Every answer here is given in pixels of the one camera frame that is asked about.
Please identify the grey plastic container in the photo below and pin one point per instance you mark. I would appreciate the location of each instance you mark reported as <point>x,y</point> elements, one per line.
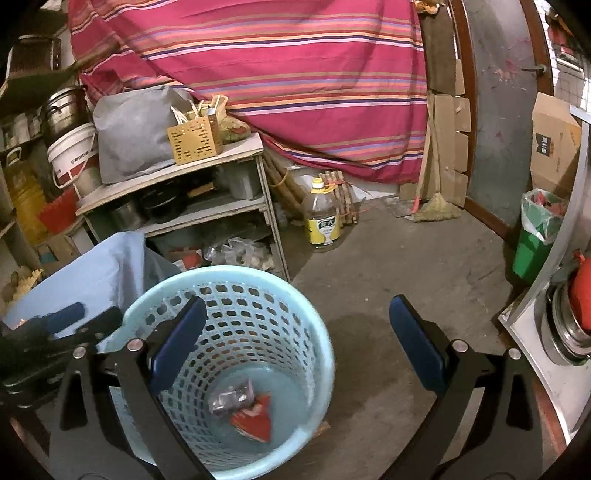
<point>242,184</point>

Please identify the clear bag of food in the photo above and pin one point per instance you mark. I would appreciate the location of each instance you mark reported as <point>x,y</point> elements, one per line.
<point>235,129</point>

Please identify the pile of clear plastic bags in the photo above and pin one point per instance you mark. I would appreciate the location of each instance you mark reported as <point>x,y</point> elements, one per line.
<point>240,254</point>

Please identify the wooden chopstick holder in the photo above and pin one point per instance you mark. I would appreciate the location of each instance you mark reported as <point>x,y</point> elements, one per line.
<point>194,141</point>

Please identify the white bin liner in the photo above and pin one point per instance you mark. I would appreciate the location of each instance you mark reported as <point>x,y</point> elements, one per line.
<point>535,221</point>

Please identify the wooden wall shelf unit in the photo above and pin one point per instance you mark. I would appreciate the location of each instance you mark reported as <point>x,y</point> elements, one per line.
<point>18,92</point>

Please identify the yellow oil jug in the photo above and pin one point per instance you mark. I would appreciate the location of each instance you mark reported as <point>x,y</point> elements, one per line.
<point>27,194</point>

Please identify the light blue cloth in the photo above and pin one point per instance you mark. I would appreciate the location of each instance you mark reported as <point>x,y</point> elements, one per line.
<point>92,277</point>

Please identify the bundle of wooden chopsticks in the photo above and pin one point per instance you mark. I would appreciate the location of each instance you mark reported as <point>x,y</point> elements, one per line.
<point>198,110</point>

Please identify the grey fabric bag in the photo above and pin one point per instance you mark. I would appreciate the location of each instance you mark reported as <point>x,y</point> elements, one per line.
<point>134,134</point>

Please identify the red plastic dustpan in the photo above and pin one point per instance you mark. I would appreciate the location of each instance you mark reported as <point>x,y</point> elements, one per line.
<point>57,212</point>

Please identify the red printed wrapper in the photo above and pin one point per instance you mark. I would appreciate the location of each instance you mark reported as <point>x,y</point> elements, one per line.
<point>254,420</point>

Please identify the large metal pot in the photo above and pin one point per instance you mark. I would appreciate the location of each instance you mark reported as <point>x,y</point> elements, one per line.
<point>64,115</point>

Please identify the red plastic container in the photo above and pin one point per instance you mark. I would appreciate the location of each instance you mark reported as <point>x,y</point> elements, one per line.
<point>581,295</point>

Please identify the brown cardboard box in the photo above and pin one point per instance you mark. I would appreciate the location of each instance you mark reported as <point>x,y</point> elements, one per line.
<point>554,147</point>

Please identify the white plastic bucket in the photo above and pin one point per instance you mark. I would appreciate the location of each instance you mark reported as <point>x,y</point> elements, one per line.
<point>74,157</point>

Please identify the light blue plastic mesh basket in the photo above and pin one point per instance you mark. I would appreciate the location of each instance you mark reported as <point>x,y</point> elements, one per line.
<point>286,314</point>

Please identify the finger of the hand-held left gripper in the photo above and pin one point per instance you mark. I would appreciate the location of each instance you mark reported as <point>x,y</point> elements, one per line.
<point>101,325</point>
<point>67,314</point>

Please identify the clear crumpled plastic wrapper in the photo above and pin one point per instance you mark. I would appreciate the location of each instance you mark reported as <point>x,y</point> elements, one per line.
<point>228,399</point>

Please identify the stacked steel pots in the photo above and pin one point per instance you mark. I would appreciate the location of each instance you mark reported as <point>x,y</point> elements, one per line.
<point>561,332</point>

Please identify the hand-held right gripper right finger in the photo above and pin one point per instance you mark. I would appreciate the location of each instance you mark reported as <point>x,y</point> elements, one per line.
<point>415,341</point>

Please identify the red and white bag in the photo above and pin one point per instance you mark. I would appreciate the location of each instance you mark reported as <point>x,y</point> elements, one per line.
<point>187,261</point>

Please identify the clear bottle with yellow label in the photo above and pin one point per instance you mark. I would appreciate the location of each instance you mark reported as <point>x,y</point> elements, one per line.
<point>323,221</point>

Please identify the green plastic bin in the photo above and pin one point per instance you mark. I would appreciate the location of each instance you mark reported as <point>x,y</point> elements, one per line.
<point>528,258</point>

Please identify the wooden poles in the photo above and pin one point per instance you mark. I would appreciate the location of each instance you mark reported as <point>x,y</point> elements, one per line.
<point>281,184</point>

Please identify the white metal-edged table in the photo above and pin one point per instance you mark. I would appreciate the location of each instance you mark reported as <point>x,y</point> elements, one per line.
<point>554,392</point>

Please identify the bundle of wooden slats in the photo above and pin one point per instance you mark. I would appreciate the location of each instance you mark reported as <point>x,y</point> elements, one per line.
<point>348,198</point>

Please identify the grey door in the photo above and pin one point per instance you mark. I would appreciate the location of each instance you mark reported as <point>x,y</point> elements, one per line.
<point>503,115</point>

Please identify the red striped cloth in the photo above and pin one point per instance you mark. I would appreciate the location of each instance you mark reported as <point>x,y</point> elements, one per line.
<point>300,92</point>

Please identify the straw broom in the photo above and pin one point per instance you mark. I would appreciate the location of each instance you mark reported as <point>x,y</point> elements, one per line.
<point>436,210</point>

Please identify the wooden shelf table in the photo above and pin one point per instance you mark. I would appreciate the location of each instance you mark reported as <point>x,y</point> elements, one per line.
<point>231,150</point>

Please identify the wooden stick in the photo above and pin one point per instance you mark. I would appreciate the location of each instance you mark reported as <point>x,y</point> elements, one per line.
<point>94,57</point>

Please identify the yellow crumpled bag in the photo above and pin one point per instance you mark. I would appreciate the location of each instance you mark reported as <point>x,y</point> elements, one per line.
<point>21,288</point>

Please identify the flattened cardboard sheets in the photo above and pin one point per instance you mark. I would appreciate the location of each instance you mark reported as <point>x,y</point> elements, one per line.
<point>450,138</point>

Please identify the black pan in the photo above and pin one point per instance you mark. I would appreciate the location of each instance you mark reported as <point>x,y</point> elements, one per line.
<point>164,203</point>

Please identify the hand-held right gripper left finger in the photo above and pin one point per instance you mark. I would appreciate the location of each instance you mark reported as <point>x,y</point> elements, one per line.
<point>178,341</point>

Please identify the small steel pot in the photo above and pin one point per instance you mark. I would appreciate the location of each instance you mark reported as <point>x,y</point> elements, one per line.
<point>125,214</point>

